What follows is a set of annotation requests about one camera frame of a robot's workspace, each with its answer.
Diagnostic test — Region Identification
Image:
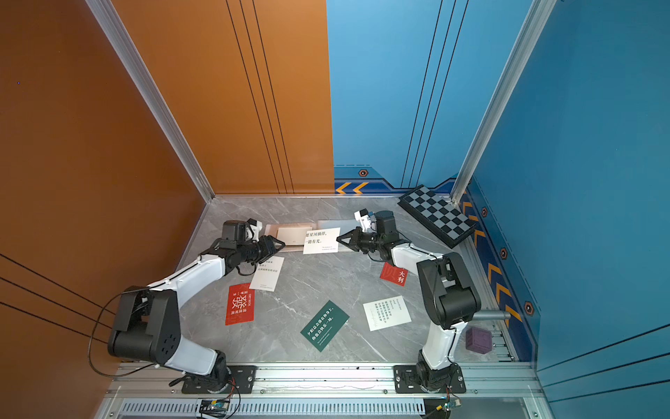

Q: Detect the white card near left arm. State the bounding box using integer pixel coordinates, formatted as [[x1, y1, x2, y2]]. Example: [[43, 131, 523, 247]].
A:
[[250, 257, 284, 292]]

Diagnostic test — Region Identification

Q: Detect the purple box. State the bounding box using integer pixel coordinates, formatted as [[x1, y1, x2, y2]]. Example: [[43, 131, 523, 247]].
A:
[[465, 328, 493, 354]]

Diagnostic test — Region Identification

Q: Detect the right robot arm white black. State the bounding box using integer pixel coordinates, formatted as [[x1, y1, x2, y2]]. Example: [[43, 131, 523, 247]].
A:
[[337, 209, 482, 395]]

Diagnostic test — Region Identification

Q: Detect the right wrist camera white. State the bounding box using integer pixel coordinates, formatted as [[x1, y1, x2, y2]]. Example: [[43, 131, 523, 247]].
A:
[[354, 209, 374, 233]]

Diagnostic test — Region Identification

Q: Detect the black white checkerboard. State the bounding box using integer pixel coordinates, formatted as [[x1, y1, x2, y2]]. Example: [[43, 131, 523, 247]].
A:
[[399, 185, 476, 248]]

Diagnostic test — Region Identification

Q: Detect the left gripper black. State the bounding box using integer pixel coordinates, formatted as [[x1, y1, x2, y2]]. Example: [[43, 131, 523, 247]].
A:
[[237, 235, 286, 265]]

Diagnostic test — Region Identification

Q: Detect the red card right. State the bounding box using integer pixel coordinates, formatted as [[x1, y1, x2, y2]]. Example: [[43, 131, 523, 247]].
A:
[[380, 262, 408, 287]]

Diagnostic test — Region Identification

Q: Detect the aluminium front rail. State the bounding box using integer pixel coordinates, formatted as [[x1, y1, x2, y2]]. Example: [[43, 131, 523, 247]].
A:
[[104, 360, 548, 402]]

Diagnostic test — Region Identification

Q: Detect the red card left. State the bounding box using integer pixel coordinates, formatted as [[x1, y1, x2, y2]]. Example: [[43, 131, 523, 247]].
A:
[[225, 283, 255, 326]]

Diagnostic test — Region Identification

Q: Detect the aluminium corner post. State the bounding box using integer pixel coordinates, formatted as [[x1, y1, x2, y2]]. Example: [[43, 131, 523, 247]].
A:
[[450, 0, 557, 205], [86, 0, 216, 204]]

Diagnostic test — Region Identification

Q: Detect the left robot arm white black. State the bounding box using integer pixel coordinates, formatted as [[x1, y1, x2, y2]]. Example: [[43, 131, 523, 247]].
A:
[[107, 219, 285, 393]]

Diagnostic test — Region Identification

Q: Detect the dark green card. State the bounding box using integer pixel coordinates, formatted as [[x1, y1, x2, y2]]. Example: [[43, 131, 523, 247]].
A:
[[300, 300, 350, 352]]

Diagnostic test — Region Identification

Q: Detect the white card large chinese text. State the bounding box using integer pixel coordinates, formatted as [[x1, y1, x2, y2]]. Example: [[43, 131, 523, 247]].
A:
[[303, 228, 340, 255]]

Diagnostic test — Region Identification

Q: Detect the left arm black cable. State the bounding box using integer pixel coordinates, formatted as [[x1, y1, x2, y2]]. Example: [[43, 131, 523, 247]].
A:
[[87, 290, 158, 379]]

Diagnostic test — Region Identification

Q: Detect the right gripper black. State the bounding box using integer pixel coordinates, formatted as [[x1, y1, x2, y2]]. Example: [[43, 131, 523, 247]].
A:
[[337, 228, 386, 254]]

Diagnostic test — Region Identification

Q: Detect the left aluminium corner post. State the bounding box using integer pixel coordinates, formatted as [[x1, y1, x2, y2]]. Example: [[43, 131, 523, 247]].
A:
[[86, 0, 216, 204]]

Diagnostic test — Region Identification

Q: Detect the left circuit board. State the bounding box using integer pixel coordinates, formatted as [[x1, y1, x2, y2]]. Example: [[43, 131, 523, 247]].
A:
[[198, 399, 230, 418]]

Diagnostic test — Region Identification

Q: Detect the right circuit board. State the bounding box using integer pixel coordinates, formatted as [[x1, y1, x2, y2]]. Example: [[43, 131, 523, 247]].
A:
[[434, 396, 462, 418]]

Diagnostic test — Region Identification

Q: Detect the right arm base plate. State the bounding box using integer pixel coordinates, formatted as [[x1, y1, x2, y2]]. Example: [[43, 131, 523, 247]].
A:
[[393, 363, 467, 395]]

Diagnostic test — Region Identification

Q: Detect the circuit board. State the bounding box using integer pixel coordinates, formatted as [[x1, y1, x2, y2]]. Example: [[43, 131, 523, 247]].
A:
[[434, 396, 462, 418], [198, 399, 230, 418]]

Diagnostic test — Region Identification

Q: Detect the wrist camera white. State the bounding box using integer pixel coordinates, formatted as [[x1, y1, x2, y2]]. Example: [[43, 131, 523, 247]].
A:
[[354, 209, 374, 233], [246, 218, 263, 240]]

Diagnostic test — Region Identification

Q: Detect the right aluminium corner post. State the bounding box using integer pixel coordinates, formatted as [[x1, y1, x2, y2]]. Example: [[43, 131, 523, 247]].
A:
[[450, 0, 557, 205]]

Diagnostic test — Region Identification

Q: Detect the red card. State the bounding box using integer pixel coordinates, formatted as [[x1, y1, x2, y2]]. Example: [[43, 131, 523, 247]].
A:
[[225, 283, 255, 326], [380, 262, 408, 287]]

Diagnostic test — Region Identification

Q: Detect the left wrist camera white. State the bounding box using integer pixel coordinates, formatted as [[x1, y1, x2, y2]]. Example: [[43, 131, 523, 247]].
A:
[[246, 218, 263, 240]]

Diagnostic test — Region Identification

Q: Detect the white card small text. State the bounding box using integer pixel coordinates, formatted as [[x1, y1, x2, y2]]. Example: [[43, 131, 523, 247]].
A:
[[363, 296, 412, 332]]

